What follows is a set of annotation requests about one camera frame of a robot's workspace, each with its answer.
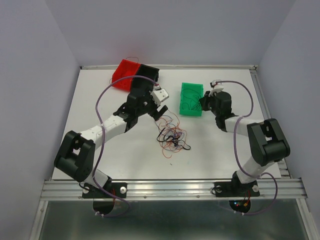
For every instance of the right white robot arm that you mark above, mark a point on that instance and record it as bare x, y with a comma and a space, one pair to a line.
267, 142

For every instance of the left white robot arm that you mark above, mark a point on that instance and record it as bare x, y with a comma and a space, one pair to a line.
76, 154

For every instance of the aluminium front rail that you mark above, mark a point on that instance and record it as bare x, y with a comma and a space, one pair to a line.
164, 190

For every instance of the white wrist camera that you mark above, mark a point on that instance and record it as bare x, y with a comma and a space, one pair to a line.
216, 87
159, 96

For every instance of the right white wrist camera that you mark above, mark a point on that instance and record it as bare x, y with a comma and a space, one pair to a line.
216, 87

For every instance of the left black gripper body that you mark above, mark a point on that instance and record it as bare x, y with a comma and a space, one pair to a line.
150, 107

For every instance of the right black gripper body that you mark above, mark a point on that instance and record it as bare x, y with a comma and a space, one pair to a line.
209, 103

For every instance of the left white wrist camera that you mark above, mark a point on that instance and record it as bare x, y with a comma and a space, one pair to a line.
159, 96

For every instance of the green plastic bin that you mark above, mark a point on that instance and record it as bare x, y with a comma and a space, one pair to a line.
189, 99

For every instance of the red plastic bin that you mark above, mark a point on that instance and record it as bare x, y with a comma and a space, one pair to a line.
125, 68

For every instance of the black plastic bin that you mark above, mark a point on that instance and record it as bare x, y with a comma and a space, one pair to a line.
141, 85

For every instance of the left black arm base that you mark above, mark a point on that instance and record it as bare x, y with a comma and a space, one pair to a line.
118, 189

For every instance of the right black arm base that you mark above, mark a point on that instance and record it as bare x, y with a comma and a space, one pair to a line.
227, 189

